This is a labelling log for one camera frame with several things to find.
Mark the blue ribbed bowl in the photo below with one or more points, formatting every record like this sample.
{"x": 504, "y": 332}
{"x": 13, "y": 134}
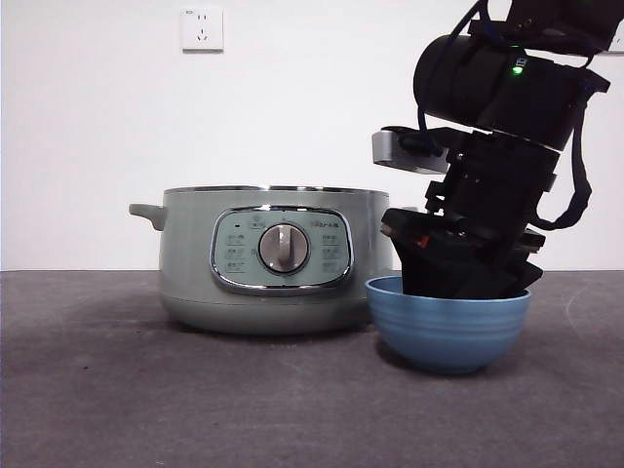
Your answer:
{"x": 448, "y": 336}

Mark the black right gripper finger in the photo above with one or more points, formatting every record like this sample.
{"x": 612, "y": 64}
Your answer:
{"x": 439, "y": 273}
{"x": 526, "y": 275}

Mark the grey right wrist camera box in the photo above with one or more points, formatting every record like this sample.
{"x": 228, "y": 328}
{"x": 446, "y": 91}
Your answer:
{"x": 390, "y": 146}

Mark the white wall socket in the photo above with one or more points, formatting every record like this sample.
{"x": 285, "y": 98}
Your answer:
{"x": 202, "y": 29}

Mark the pale green electric steamer pot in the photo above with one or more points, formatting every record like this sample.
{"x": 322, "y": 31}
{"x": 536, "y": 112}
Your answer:
{"x": 190, "y": 273}

